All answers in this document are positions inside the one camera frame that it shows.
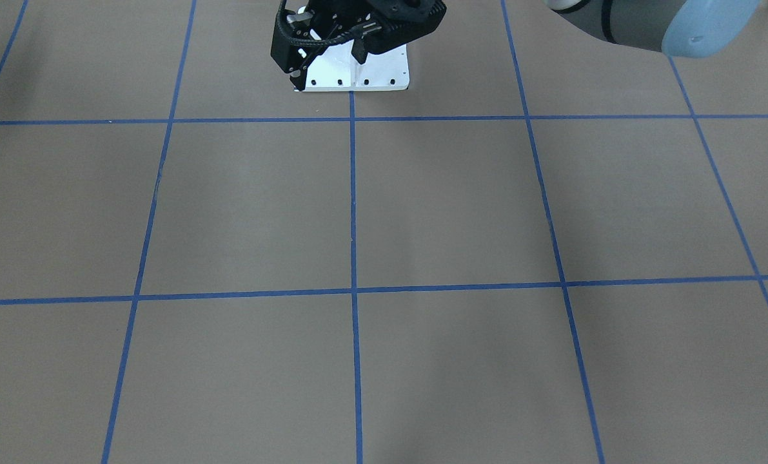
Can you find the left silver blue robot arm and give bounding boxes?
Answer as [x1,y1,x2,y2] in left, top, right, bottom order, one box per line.
[270,1,759,92]

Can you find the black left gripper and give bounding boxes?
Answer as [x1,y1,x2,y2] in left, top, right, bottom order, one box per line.
[270,1,448,92]

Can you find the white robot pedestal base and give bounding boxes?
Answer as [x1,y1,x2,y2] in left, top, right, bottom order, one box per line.
[304,43,409,92]

